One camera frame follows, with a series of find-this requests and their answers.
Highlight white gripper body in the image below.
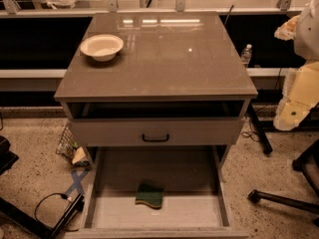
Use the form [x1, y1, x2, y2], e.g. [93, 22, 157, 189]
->
[287, 61, 319, 108]

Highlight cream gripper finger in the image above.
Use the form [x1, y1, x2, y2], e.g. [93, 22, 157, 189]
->
[274, 15, 299, 41]
[273, 97, 311, 131]

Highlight green yellow sponge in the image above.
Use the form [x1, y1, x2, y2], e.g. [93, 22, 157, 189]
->
[135, 183, 164, 209]

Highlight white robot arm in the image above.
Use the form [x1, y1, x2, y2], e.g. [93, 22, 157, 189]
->
[273, 0, 319, 131]

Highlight closed grey drawer front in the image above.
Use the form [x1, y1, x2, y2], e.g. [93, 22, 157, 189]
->
[69, 119, 244, 146]

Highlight grey drawer cabinet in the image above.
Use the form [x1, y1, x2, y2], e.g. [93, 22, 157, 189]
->
[55, 12, 257, 160]

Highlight open grey bottom drawer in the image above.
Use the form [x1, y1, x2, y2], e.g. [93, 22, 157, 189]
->
[64, 146, 248, 239]

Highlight black table leg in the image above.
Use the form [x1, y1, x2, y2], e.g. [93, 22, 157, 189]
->
[247, 104, 272, 154]

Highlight clear plastic water bottle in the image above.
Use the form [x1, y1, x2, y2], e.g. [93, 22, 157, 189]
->
[240, 44, 252, 68]

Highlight black office chair base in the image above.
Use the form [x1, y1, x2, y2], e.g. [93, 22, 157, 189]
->
[247, 139, 319, 227]

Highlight white bowl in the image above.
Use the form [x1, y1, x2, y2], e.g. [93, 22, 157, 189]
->
[80, 34, 124, 62]

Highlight black cables right floor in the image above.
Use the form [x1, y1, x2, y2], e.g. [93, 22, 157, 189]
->
[239, 67, 283, 143]

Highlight black drawer handle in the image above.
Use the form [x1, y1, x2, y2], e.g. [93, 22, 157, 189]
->
[142, 133, 170, 142]

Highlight wire mesh basket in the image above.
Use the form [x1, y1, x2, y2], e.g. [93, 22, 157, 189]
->
[56, 125, 90, 167]

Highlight black cable on floor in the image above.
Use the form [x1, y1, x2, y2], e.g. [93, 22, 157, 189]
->
[34, 191, 74, 224]

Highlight black metal frame leg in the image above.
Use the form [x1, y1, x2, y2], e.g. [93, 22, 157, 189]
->
[0, 193, 86, 239]

